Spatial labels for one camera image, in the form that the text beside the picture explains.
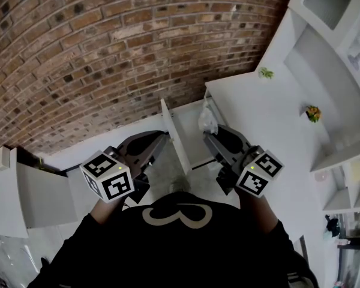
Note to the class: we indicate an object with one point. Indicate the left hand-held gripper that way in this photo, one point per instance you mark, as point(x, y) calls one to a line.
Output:
point(115, 187)

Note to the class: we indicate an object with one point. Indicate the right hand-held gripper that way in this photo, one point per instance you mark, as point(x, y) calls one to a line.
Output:
point(265, 163)

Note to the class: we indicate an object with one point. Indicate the clear plastic bag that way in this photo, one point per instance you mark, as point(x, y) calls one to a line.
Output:
point(207, 120)

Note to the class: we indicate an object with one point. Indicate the white drawer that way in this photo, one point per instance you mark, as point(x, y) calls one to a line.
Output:
point(186, 136)

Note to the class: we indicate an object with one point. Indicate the person's right forearm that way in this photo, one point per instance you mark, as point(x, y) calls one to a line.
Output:
point(255, 211)

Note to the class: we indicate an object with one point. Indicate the person's left forearm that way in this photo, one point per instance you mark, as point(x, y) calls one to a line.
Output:
point(106, 213)

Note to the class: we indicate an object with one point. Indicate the small green potted plant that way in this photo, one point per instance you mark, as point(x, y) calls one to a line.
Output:
point(266, 73)

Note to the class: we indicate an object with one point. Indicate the small orange flower pot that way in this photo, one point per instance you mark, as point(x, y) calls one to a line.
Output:
point(313, 114)

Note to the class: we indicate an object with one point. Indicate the person's black printed shirt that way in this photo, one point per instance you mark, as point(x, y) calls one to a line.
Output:
point(174, 250)

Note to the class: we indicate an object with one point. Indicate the white shelf unit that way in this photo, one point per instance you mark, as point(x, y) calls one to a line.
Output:
point(327, 70)

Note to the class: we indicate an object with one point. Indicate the low white cabinet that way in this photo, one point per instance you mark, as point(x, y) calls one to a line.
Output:
point(33, 196)

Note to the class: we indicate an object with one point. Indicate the small black object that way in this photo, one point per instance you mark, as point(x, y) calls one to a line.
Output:
point(332, 226)

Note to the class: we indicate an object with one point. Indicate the small white box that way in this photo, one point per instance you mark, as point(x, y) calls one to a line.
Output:
point(0, 160)

